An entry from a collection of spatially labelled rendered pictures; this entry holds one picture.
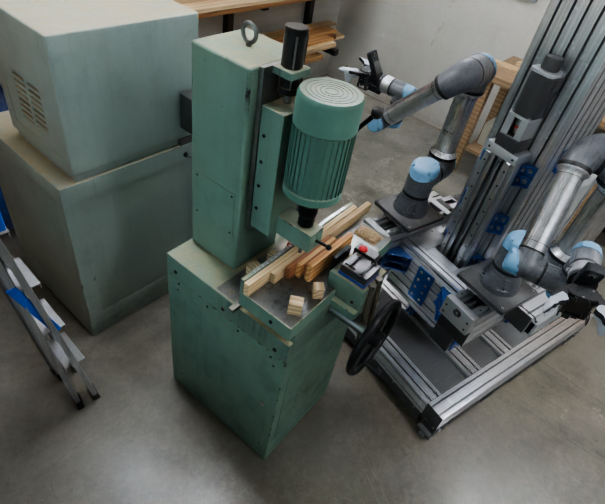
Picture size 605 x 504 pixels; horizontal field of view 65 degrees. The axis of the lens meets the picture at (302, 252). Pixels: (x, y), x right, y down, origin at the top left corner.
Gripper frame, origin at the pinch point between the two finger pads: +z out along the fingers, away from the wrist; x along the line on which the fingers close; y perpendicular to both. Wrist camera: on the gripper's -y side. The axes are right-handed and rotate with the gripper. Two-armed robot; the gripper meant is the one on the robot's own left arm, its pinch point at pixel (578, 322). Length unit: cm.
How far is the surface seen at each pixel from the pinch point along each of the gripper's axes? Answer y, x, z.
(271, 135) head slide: -23, 86, -3
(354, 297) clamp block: 24, 57, -4
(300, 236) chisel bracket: 8, 77, -4
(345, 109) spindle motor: -35, 65, -3
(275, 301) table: 23, 76, 11
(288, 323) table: 24, 69, 16
